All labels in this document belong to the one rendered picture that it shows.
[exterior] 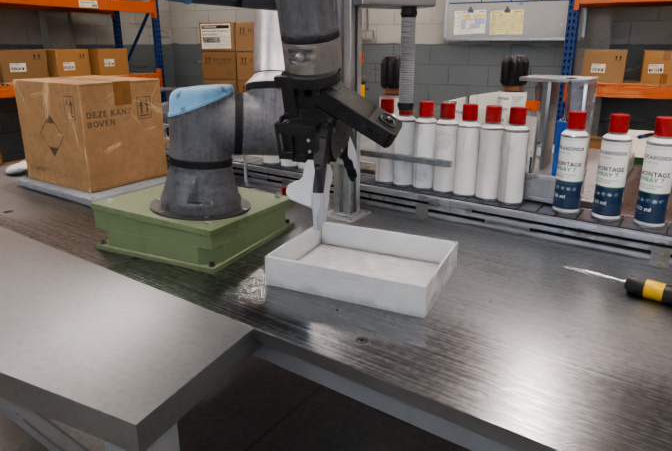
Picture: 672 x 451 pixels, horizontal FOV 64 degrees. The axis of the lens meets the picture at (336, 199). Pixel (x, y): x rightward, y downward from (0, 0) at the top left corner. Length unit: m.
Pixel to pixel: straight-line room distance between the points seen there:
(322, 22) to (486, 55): 5.04
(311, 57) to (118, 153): 0.91
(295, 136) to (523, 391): 0.42
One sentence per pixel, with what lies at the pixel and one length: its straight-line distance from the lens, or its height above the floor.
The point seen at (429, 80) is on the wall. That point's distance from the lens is 5.81.
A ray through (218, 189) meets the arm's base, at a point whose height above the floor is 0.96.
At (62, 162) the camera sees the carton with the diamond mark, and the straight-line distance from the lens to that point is 1.55.
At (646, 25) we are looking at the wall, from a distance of 5.60.
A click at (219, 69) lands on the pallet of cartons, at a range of 5.08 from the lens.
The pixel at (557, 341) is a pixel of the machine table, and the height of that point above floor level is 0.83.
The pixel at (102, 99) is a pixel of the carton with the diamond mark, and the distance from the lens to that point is 1.47.
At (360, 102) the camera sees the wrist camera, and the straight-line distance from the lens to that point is 0.72.
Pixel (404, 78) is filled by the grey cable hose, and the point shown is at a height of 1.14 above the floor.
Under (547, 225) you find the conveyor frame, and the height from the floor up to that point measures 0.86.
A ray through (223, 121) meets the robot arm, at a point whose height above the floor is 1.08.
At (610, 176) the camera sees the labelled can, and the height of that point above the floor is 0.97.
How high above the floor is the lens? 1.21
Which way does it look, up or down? 16 degrees down
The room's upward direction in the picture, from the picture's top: straight up
